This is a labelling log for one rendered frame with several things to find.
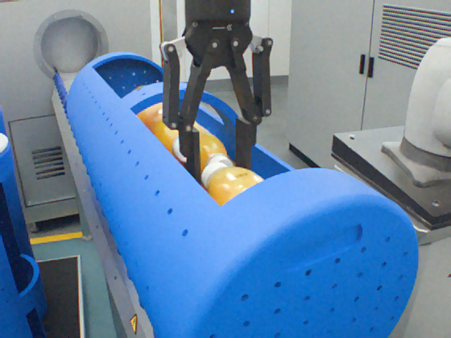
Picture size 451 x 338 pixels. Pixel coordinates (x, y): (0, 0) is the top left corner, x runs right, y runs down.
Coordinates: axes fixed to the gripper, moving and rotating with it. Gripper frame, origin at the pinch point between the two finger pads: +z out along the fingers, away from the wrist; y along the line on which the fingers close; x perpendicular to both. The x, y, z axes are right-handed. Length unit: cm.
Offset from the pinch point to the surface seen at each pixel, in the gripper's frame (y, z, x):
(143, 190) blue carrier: 10.7, 1.3, 3.1
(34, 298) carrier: 32, 61, -60
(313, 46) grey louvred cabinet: -171, 21, -210
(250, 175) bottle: -0.7, 0.1, 7.2
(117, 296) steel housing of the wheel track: 12.9, 33.6, -19.0
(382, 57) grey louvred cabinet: -159, 16, -130
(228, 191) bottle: 2.5, 1.1, 7.9
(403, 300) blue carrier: -12.8, 11.9, 22.1
